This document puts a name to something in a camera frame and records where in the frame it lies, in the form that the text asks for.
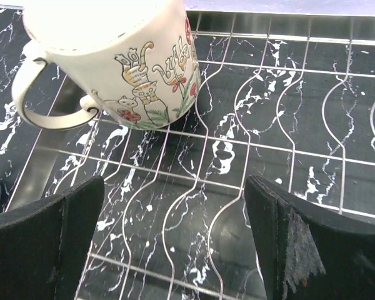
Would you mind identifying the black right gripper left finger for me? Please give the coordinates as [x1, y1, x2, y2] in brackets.
[0, 176, 105, 299]

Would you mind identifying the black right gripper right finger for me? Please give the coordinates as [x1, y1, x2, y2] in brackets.
[244, 176, 375, 299]

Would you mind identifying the white cat-pattern mug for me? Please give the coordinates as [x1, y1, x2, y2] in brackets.
[11, 1, 201, 130]

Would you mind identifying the steel two-tier dish rack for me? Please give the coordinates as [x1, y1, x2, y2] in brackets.
[8, 12, 375, 299]

